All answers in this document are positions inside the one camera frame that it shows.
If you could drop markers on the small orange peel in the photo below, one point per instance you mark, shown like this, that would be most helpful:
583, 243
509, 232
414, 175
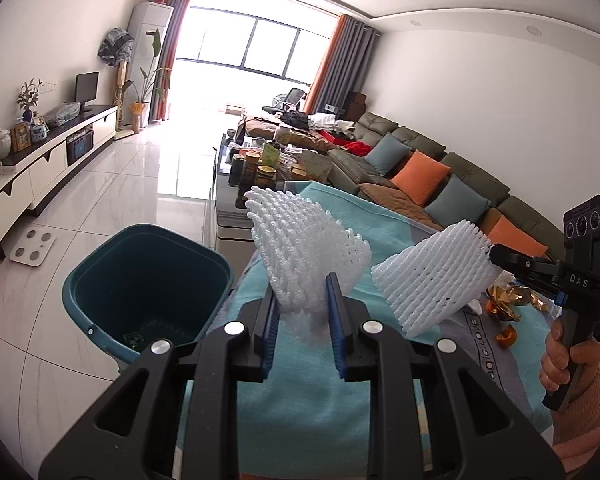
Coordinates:
506, 338

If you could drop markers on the plastic-wrapped bundle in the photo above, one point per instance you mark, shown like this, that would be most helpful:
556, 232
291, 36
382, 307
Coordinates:
62, 114

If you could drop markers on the white standing air conditioner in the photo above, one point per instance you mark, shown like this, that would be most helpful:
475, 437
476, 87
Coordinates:
150, 60

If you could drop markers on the white and black TV cabinet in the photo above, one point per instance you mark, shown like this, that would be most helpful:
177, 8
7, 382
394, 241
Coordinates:
40, 165

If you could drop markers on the red cloth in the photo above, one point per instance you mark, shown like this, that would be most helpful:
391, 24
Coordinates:
360, 148

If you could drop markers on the orange and grey curtain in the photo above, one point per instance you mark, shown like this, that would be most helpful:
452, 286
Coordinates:
172, 50
340, 65

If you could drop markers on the leafy plant in blue vase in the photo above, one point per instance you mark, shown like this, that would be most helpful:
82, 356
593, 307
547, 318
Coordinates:
27, 100

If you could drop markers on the gold foil wrapper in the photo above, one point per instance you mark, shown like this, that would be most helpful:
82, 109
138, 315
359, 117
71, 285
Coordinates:
507, 302

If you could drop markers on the white wall sockets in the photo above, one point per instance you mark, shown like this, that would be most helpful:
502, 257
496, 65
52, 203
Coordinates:
48, 85

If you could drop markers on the wooden photo frame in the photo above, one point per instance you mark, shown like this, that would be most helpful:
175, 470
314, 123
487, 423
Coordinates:
21, 136

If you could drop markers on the orange cushion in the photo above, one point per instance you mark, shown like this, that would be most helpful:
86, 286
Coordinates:
517, 237
420, 177

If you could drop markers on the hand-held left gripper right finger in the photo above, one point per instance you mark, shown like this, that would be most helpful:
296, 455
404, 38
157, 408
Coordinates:
336, 330

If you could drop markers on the dark brown box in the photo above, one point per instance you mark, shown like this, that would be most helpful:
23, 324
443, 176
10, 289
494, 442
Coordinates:
355, 105

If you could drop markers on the tall leafy plant in vase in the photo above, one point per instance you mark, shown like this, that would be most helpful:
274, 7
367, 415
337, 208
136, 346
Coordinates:
147, 85

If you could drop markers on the blue and white porcelain jar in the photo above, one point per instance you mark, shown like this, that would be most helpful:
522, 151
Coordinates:
38, 133

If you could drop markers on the teal plastic bin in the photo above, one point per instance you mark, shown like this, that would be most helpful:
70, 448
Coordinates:
145, 280

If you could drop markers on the white bathroom scale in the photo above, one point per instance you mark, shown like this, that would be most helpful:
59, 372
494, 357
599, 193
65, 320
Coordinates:
32, 247

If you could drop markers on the large black-framed window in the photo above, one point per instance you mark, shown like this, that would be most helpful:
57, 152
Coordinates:
250, 40

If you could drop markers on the group of lidded jars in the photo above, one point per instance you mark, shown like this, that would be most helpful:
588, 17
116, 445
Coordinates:
252, 172

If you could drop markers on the black monitor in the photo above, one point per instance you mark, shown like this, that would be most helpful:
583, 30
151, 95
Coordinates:
86, 90

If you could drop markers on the teal and grey blanket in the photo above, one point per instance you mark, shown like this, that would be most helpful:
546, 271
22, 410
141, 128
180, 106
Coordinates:
305, 420

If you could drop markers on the cloth-covered standing fan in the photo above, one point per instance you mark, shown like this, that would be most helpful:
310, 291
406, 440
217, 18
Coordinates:
115, 47

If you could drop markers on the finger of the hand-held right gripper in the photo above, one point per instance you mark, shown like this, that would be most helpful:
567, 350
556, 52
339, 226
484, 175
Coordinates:
525, 261

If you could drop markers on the large orange peel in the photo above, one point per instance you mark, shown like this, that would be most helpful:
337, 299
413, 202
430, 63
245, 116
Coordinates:
491, 306

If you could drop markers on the green sectional sofa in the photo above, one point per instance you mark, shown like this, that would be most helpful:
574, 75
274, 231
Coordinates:
460, 175

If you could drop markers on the black office chair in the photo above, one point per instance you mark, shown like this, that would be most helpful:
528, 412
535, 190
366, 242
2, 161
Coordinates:
287, 100

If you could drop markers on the brown sofa mat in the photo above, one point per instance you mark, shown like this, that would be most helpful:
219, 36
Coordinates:
385, 195

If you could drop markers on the white ceramic lidded jar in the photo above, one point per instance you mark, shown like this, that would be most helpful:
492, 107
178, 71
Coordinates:
1, 142

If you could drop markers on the person's right hand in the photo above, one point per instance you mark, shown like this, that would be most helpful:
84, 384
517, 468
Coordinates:
554, 365

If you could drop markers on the blue-grey cushion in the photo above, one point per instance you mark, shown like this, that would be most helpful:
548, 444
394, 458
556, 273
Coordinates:
386, 154
457, 201

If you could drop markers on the glass coffee table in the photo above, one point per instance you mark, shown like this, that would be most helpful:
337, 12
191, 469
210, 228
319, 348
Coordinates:
225, 210

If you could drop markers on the open-mesh white foam net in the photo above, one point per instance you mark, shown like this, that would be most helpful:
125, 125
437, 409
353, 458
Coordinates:
300, 250

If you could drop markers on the brown cluttered ottoman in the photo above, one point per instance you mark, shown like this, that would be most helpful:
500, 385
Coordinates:
290, 132

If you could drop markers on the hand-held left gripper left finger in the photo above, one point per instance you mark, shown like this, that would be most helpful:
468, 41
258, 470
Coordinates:
271, 330

